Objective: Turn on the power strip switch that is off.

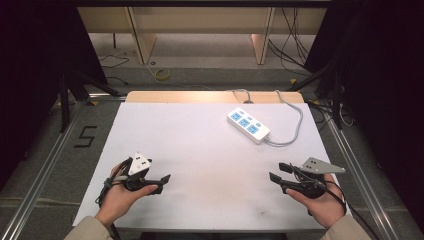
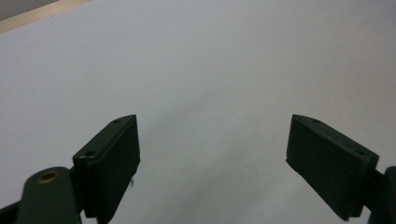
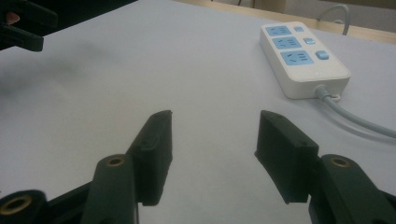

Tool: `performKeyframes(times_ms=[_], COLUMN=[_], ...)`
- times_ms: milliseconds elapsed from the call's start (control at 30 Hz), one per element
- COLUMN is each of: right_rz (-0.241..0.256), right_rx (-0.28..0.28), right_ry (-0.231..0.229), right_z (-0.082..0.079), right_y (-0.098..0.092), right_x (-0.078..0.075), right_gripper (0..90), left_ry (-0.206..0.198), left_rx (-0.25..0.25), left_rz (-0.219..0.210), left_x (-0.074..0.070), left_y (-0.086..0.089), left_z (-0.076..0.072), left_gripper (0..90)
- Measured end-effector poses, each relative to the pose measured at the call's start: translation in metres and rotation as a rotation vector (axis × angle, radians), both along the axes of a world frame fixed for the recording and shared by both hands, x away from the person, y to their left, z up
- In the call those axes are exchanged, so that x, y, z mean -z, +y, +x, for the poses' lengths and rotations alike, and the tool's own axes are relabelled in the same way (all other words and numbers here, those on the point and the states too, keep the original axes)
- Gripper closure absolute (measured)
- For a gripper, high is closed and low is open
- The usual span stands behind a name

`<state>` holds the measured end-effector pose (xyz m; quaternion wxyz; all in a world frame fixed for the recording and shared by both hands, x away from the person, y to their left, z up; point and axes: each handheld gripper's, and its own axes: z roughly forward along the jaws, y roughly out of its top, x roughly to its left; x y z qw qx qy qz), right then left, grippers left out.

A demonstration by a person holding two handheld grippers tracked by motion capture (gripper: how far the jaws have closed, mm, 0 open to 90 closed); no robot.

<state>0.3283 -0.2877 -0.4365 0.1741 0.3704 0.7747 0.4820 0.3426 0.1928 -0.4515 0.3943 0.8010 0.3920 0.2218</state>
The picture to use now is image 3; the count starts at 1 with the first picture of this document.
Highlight light wooden ledge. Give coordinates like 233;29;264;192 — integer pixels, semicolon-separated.
174;0;396;45

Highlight grey power strip cable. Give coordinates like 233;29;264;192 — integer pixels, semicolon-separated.
314;85;396;140

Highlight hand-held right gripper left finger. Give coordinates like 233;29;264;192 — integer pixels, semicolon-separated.
125;109;174;207

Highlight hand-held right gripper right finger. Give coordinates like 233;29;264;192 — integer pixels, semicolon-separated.
254;109;319;205

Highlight white power strip blue sockets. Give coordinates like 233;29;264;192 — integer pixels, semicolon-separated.
259;21;352;101

